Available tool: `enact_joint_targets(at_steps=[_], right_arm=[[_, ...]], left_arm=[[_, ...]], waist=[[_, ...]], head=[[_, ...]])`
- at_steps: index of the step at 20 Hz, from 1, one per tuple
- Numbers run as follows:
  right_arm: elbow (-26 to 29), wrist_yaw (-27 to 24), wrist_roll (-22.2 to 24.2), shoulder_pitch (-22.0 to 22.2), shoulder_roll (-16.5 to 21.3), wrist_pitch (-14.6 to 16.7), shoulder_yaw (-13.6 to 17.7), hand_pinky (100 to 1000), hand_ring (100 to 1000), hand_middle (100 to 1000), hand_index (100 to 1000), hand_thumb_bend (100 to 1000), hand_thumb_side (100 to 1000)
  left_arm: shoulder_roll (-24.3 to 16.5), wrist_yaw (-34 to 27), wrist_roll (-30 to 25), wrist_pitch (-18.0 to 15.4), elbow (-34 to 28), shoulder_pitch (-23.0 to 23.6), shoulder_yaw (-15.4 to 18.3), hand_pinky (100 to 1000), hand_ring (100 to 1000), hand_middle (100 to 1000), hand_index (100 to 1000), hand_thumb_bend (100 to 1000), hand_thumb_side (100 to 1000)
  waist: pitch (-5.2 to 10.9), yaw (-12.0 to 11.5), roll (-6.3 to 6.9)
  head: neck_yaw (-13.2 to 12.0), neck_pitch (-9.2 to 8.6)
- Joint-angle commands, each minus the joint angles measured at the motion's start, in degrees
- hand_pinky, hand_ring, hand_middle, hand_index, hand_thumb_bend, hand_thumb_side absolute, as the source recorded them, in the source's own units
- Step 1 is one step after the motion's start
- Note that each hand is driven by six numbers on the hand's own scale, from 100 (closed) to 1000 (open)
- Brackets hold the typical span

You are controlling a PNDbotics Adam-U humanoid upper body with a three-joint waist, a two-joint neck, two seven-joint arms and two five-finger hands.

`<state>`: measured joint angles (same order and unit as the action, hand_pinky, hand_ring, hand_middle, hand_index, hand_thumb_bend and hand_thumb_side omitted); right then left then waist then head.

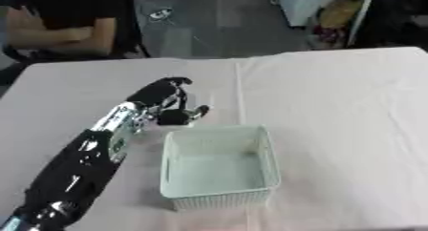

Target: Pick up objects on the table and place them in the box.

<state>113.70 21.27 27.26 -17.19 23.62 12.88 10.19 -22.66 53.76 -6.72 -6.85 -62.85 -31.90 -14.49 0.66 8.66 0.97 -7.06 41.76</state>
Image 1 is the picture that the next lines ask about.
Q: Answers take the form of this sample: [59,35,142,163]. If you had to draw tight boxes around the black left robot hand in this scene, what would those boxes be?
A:
[125,76,213,127]

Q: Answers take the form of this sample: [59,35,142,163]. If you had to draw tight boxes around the white bag with colourful contents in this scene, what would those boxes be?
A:
[277,0,378,50]

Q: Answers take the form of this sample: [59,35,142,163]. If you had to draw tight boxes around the person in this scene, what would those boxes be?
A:
[3,0,131,58]

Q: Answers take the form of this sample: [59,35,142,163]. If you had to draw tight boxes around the shoe on floor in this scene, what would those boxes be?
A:
[145,7,176,22]

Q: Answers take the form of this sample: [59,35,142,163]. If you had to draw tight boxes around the pale green plastic basket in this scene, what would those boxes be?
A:
[159,123,283,212]

